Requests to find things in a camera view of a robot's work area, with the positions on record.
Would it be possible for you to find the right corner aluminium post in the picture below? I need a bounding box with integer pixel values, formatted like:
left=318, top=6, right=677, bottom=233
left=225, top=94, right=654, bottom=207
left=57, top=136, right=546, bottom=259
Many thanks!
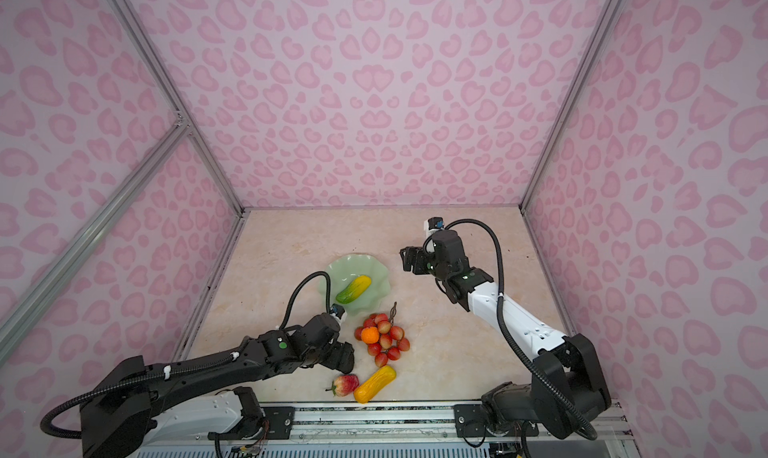
left=519, top=0, right=627, bottom=216

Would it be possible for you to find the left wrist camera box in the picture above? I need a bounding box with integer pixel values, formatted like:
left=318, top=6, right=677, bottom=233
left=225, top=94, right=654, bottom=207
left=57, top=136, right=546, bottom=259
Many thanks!
left=329, top=304, right=347, bottom=323

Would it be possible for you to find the red green fake apple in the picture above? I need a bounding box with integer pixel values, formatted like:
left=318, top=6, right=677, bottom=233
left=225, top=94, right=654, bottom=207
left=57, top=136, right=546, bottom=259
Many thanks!
left=327, top=374, right=360, bottom=397

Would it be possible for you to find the light green scalloped fruit bowl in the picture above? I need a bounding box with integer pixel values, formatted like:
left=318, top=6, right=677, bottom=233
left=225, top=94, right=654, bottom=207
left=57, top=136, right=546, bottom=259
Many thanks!
left=326, top=254, right=391, bottom=316

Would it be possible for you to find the left corner aluminium post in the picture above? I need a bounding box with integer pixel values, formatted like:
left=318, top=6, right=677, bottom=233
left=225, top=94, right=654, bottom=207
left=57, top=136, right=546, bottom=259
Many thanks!
left=106, top=0, right=245, bottom=217

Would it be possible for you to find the yellow orange fake mango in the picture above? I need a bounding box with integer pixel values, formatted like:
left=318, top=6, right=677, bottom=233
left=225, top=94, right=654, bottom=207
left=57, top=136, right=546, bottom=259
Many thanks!
left=353, top=365, right=397, bottom=404

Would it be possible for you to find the corner aluminium post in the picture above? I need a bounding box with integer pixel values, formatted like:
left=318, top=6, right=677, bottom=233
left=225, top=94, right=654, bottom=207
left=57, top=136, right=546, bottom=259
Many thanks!
left=106, top=0, right=245, bottom=217
left=519, top=0, right=627, bottom=216

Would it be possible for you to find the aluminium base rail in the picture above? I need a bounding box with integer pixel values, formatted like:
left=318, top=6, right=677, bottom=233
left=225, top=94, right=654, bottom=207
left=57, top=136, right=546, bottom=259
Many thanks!
left=133, top=393, right=639, bottom=457

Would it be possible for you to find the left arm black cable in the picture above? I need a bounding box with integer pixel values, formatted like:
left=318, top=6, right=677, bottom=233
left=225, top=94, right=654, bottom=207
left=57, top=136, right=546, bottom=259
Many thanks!
left=39, top=270, right=334, bottom=441

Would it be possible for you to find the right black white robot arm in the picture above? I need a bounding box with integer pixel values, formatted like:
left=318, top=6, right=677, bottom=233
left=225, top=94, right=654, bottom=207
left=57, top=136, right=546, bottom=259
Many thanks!
left=399, top=220, right=612, bottom=441

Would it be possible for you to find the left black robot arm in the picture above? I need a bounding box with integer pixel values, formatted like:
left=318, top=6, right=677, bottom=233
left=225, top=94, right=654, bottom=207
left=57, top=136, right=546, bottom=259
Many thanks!
left=80, top=313, right=355, bottom=457

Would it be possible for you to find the red fake grape bunch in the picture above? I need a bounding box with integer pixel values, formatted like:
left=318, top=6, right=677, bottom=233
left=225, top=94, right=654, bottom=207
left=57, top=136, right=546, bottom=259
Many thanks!
left=353, top=303, right=411, bottom=368

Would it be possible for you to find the left diagonal aluminium frame bar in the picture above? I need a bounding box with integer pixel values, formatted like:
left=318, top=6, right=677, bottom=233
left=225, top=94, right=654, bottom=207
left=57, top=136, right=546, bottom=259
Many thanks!
left=1, top=119, right=189, bottom=363

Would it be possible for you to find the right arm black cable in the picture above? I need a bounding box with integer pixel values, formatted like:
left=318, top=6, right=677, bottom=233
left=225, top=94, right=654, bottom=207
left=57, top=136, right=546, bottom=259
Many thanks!
left=445, top=218, right=600, bottom=442

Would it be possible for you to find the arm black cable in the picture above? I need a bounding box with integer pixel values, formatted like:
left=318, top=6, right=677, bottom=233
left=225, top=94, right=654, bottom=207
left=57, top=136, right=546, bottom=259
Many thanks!
left=39, top=270, right=334, bottom=441
left=445, top=218, right=600, bottom=442

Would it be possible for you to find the yellow green fake mango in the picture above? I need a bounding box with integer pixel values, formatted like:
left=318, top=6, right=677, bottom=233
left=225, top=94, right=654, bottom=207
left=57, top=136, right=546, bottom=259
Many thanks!
left=335, top=275, right=372, bottom=305

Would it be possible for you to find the small orange fake fruit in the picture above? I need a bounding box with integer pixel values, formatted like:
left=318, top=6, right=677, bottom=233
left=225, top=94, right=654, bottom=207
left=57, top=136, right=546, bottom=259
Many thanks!
left=360, top=327, right=380, bottom=345

